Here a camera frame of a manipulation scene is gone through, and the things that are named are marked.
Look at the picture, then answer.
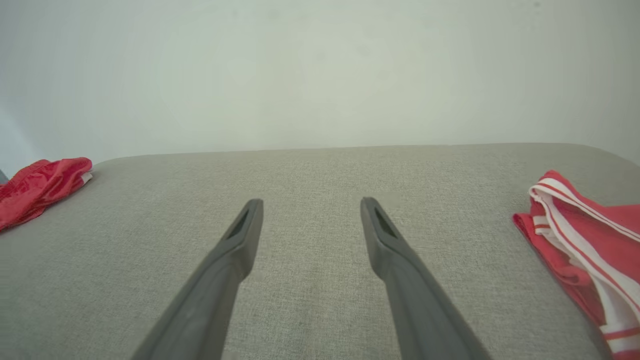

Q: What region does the red shorts white stripe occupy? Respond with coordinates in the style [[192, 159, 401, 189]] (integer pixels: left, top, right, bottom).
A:
[[0, 157, 94, 232]]

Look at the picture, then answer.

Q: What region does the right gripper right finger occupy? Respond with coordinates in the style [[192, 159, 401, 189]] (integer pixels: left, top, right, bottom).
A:
[[360, 196, 494, 360]]

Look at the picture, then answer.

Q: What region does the grey fabric sofa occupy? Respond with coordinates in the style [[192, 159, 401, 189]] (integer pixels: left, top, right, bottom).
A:
[[0, 143, 640, 360]]

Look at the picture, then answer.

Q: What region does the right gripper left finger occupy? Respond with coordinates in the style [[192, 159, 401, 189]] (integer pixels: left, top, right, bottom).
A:
[[131, 198, 264, 360]]

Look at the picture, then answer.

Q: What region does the red basketball jersey white trim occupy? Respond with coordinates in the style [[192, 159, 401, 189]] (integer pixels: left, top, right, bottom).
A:
[[512, 170, 640, 360]]

